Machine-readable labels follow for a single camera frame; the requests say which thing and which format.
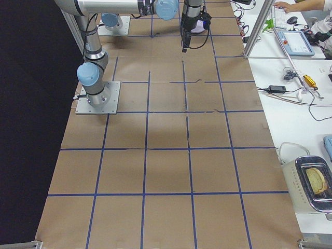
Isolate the green reach grabber tool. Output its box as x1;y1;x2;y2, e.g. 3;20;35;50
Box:
262;19;309;103

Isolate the bread slice in toaster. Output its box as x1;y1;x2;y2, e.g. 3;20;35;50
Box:
306;168;327;195

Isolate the yellow handled tool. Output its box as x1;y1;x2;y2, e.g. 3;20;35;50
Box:
303;75;318;90

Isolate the aluminium frame post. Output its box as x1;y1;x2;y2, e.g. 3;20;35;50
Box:
243;0;274;59

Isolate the white keyboard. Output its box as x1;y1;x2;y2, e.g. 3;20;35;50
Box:
270;6;287;30

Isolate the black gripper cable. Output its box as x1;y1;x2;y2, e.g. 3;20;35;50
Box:
186;7;213;50

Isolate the person's hand on keyboard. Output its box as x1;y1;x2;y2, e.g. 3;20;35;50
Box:
273;2;294;13

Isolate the lavender plate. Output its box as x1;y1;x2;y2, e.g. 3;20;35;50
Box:
191;20;205;34

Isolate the black power adapter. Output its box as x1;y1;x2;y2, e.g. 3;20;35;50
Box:
268;85;287;94

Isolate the black computer mouse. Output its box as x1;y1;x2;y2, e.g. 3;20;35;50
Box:
286;16;298;25

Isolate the teach pendant tablet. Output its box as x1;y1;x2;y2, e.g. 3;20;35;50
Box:
276;31;315;57

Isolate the brown paper table cover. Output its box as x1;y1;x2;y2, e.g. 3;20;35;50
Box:
36;1;301;248

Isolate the cream toaster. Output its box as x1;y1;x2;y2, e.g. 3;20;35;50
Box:
281;156;331;216

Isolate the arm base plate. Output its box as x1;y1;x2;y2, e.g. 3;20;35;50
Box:
98;16;130;36
75;81;121;115

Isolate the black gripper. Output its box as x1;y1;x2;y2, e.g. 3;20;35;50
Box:
181;15;199;53

